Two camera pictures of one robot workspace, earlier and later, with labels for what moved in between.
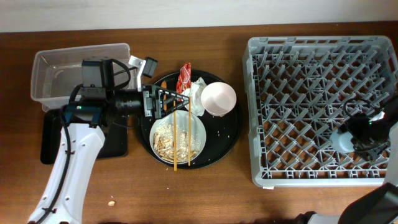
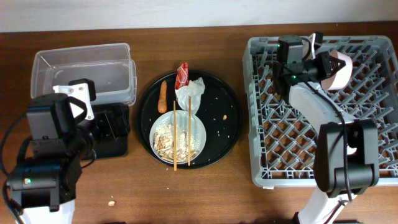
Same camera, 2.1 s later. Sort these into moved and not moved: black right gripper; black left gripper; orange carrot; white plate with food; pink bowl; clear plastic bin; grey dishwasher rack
Moved: pink bowl; black left gripper; black right gripper
Not moved: grey dishwasher rack; clear plastic bin; orange carrot; white plate with food
